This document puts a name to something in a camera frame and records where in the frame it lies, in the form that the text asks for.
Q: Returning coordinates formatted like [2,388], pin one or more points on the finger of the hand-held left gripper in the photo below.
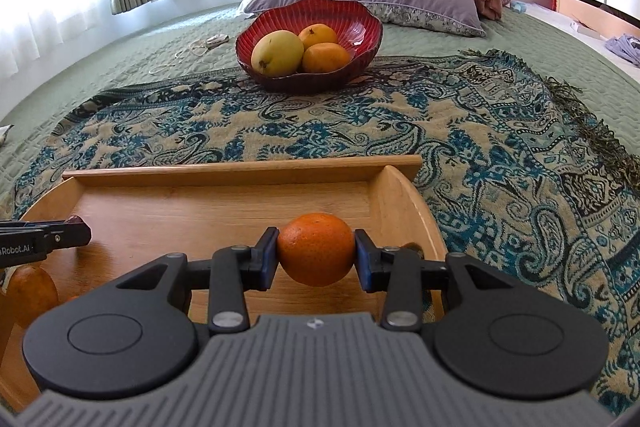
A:
[70,238]
[35,224]

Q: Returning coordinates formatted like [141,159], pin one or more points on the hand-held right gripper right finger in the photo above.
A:
[362,263]

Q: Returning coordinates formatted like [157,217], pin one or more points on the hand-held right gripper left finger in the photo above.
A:
[270,259]

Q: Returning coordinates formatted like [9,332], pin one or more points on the small tangerine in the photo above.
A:
[315,249]

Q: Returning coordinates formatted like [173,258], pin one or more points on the large orange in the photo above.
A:
[32,297]

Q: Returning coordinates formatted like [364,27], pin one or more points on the blue paisley throw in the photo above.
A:
[475,147]

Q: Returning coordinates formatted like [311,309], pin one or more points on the green quilted bedspread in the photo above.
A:
[125,52]

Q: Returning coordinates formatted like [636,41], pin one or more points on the yellow mango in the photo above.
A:
[276,53]

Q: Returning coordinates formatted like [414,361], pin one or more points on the smooth orange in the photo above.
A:
[326,58]

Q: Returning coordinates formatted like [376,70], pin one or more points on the orange with stem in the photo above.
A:
[319,36]

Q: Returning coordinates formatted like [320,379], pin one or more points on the red ribbed bowl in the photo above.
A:
[360,32]

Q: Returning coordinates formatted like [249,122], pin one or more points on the patterned pillow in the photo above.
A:
[425,19]

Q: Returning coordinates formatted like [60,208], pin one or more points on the small blue object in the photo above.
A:
[517,7]

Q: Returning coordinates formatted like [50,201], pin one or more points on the small white box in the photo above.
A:
[585,29]

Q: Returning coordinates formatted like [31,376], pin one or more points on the pale blue cloth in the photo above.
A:
[625,49]

